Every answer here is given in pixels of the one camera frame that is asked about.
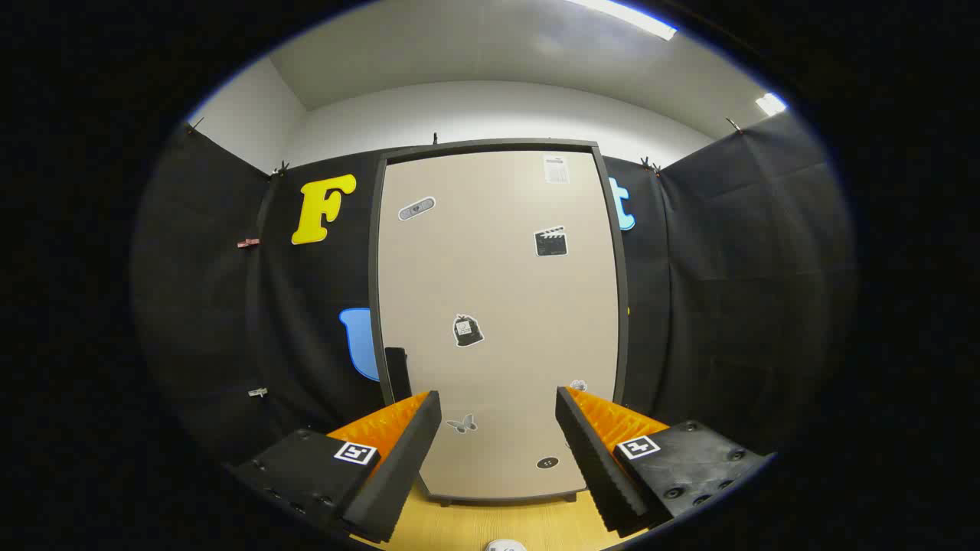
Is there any long ceiling light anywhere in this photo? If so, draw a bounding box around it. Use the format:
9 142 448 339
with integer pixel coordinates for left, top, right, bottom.
567 0 679 41

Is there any black door handle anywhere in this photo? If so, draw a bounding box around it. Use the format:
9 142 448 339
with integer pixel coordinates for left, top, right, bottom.
384 347 412 404

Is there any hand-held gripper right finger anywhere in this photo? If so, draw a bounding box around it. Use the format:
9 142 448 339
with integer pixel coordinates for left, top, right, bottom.
555 386 774 536

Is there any black backdrop cloth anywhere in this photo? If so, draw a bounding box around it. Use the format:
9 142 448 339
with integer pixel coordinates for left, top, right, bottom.
130 107 854 475

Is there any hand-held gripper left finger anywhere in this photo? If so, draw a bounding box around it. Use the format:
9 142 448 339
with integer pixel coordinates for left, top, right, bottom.
230 390 443 544

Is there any dark grey shoe cabinet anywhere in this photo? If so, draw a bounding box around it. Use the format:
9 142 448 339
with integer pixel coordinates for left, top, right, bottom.
367 139 630 507

